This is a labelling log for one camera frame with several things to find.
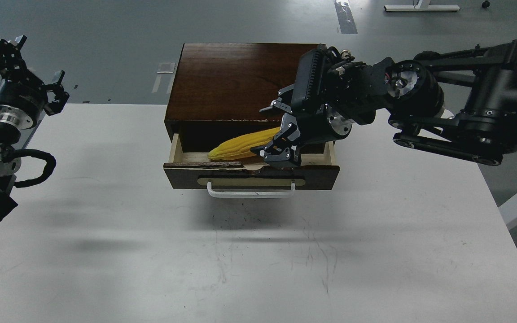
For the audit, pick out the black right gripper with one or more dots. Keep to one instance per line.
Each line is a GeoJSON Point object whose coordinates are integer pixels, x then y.
{"type": "Point", "coordinates": [357, 102]}

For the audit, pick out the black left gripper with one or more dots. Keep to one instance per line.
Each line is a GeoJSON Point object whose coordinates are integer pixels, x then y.
{"type": "Point", "coordinates": [20, 105]}

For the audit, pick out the yellow corn cob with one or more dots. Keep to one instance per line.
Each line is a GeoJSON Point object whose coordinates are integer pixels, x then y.
{"type": "Point", "coordinates": [241, 147]}

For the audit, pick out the wooden drawer with white handle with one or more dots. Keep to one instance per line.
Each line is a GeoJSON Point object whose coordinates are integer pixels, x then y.
{"type": "Point", "coordinates": [189, 167]}

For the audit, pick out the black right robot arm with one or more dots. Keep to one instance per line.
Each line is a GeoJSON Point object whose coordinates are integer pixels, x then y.
{"type": "Point", "coordinates": [460, 104]}

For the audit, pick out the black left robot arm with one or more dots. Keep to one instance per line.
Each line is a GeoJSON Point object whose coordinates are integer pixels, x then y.
{"type": "Point", "coordinates": [21, 167]}

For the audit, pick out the dark wooden drawer cabinet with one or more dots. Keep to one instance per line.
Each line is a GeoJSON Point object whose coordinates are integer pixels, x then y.
{"type": "Point", "coordinates": [220, 87]}

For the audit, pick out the grey floor tape strip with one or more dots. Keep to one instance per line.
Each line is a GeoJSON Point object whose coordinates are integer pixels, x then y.
{"type": "Point", "coordinates": [345, 17]}

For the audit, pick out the white table leg base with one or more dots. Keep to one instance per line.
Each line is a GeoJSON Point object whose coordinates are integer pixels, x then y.
{"type": "Point", "coordinates": [422, 6]}

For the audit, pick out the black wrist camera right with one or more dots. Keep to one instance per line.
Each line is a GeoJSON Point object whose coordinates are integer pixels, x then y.
{"type": "Point", "coordinates": [321, 72]}

